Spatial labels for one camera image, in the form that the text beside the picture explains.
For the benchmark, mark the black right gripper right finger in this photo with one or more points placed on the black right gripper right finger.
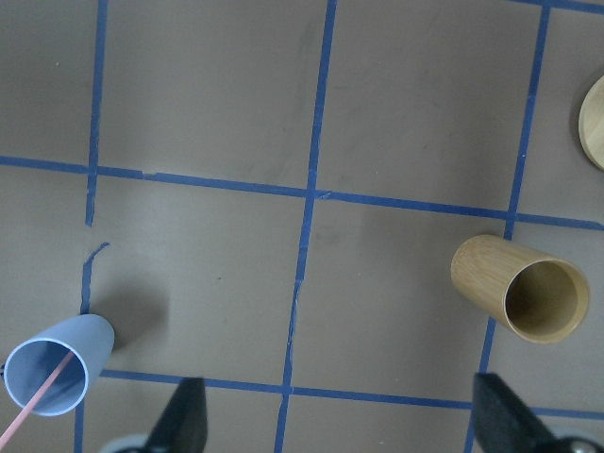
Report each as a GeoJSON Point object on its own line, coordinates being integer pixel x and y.
{"type": "Point", "coordinates": [503, 422]}

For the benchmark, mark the pink chopstick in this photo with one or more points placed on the pink chopstick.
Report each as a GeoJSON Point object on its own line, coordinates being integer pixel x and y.
{"type": "Point", "coordinates": [34, 401]}

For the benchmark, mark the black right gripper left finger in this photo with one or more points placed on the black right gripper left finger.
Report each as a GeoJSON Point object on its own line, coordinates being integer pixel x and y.
{"type": "Point", "coordinates": [183, 425]}

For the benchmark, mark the wooden mug tree stand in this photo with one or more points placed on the wooden mug tree stand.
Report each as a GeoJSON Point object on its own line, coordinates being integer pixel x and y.
{"type": "Point", "coordinates": [590, 124]}

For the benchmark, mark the light blue plastic cup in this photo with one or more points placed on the light blue plastic cup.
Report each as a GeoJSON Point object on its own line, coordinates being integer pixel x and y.
{"type": "Point", "coordinates": [79, 346]}

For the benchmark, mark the bamboo cylinder holder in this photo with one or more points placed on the bamboo cylinder holder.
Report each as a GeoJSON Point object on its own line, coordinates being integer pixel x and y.
{"type": "Point", "coordinates": [540, 298]}

